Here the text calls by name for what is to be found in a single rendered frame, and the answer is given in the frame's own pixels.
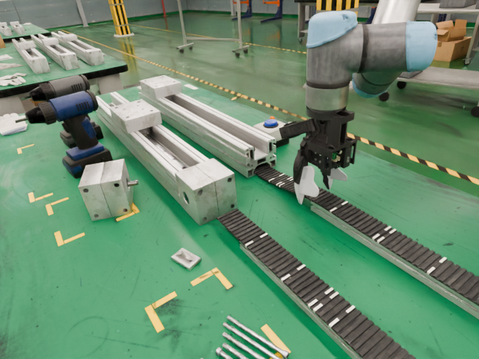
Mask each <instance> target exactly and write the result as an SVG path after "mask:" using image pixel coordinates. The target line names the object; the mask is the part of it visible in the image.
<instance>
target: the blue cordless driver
mask: <svg viewBox="0 0 479 359"><path fill-rule="evenodd" d="M97 109H98V101H97V99H96V97H95V95H94V94H93V92H91V91H89V90H87V91H86V92H85V91H81V92H77V93H73V94H70V95H65V96H61V97H58V98H54V99H50V100H48V102H47V101H45V102H42V103H38V104H37V107H35V108H33V109H31V110H30V111H28V112H26V113H25V116H26V117H25V118H22V119H19V120H15V123H19V122H23V121H25V120H27V121H28V122H29V123H30V124H37V123H46V124H47V125H50V124H53V123H55V122H56V121H58V122H62V121H63V123H61V124H62V126H63V128H64V130H65V131H66V132H67V133H70V134H71V136H72V138H73V140H74V142H75V143H76V145H77V147H74V148H71V149H69V150H67V151H66V154H67V156H65V157H63V160H62V163H63V166H64V167H66V170H67V171H68V172H69V173H70V174H71V175H72V176H73V177H74V178H75V179H78V178H80V177H82V175H83V171H84V169H85V167H86V165H92V164H97V163H102V162H109V161H113V158H112V155H111V153H110V150H109V149H107V148H106V147H104V146H103V145H102V144H100V143H99V141H98V140H97V138H96V135H97V134H96V132H95V130H94V128H93V126H92V125H91V122H90V120H89V119H88V117H84V116H83V115H85V114H88V113H92V112H93V111H96V110H97Z"/></svg>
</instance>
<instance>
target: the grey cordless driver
mask: <svg viewBox="0 0 479 359"><path fill-rule="evenodd" d="M87 90H90V85H89V82H88V79H87V78H86V77H85V76H84V75H82V74H81V75H76V76H70V77H67V78H61V79H58V80H52V81H49V82H48V83H42V84H39V86H38V87H37V88H35V89H33V90H32V91H30V92H29V95H30V96H26V97H22V98H21V100H25V99H28V98H31V99H32V100H33V101H47V102H48V100H50V99H54V98H58V97H61V96H65V95H70V94H73V93H77V92H81V91H85V92H86V91H87ZM83 116H84V117H88V119H89V120H90V122H91V125H92V126H93V128H94V130H95V132H96V134H97V135H96V138H97V140H100V139H103V133H102V130H101V127H100V125H97V124H96V123H95V122H94V121H93V120H91V119H90V117H89V115H88V114H85V115H83ZM60 137H61V139H62V140H63V143H64V144H65V145H67V146H68V147H69V148H70V149H71V148H74V147H77V145H76V143H75V142H74V140H73V138H72V136H71V134H70V133H67V132H66V131H65V130H63V131H60Z"/></svg>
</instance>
